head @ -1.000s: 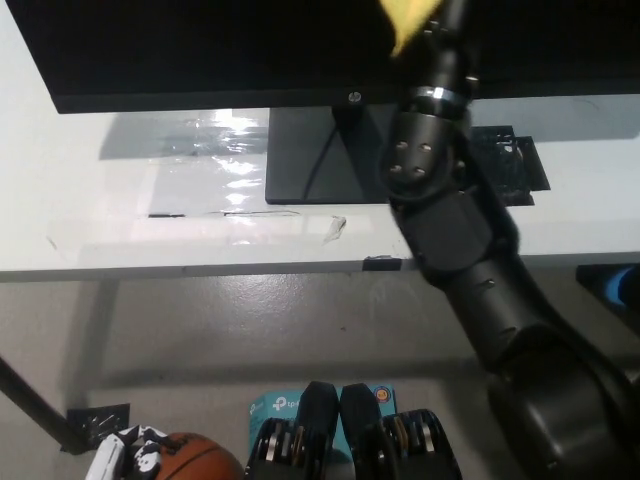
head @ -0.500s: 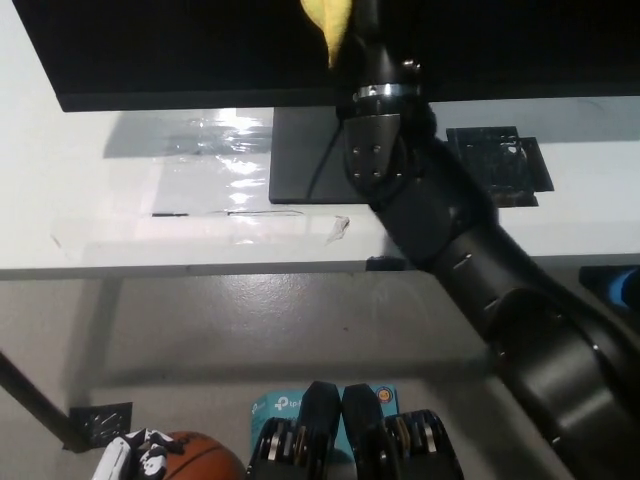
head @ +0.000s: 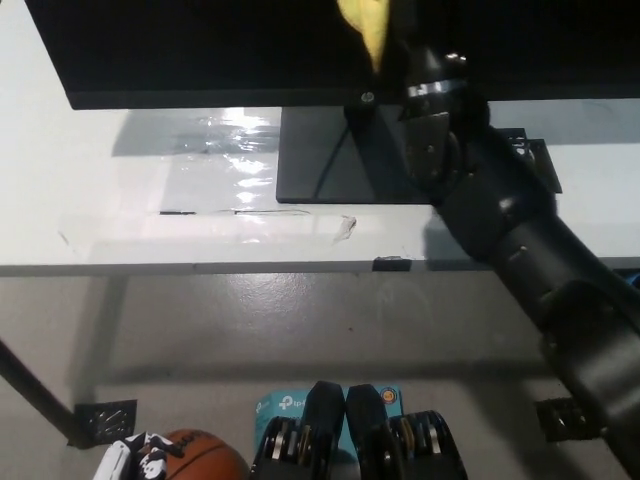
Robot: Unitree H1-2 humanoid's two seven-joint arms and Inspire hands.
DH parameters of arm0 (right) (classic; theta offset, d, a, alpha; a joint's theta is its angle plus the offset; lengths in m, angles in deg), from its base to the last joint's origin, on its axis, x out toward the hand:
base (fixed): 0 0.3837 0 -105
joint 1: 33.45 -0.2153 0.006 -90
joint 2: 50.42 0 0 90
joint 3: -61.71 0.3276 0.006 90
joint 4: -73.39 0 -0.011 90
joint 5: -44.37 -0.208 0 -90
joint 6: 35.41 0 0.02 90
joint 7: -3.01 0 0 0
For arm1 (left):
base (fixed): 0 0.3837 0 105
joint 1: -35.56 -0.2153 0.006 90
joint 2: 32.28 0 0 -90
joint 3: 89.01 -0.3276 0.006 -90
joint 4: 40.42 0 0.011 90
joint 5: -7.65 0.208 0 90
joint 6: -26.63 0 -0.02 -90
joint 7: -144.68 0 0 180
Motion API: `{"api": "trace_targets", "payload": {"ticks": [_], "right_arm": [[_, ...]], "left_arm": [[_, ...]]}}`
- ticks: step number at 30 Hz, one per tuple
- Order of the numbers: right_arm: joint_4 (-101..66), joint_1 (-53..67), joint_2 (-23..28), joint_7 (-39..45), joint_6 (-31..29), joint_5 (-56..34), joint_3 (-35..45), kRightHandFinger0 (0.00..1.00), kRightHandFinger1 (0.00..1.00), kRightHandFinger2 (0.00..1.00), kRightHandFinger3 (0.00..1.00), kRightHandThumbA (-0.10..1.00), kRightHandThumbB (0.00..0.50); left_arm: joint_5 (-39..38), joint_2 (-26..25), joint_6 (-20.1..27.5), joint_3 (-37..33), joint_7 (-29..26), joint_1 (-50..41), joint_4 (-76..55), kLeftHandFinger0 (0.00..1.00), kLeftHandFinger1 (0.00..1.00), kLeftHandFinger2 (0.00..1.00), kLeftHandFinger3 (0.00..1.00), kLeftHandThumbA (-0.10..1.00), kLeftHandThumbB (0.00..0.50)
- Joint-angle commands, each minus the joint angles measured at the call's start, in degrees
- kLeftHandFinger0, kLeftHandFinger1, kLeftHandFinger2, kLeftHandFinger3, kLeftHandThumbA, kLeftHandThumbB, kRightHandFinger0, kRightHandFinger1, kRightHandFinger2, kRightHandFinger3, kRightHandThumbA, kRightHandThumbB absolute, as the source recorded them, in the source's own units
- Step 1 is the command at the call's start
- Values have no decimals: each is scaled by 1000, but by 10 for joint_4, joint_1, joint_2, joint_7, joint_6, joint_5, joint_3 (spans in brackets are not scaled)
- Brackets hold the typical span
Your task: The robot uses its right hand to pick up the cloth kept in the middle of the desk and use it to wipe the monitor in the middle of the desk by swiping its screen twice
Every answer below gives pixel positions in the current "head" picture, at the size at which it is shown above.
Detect black desk cable grommet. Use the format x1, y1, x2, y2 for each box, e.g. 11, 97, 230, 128
499, 128, 564, 195

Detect black robot body blocks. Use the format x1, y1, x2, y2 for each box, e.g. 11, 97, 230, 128
248, 381, 470, 480

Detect teal TP-Link box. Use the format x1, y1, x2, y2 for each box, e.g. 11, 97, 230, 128
254, 383, 404, 480

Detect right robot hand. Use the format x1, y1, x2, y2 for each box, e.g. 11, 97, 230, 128
387, 0, 471, 100

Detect yellow microfiber cloth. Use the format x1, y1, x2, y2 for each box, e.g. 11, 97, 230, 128
335, 0, 394, 75

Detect black desk leg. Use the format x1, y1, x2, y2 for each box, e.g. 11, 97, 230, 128
0, 336, 82, 447

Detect black tape piece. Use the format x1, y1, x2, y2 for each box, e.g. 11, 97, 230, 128
371, 254, 413, 273

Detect orange basketball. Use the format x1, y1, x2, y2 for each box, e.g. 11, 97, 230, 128
149, 428, 251, 480

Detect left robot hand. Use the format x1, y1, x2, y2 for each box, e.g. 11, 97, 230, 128
93, 432, 177, 480

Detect clear plastic film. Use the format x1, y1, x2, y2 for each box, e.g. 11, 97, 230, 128
112, 107, 284, 216

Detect black HP monitor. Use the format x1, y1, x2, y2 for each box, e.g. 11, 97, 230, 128
22, 0, 640, 205

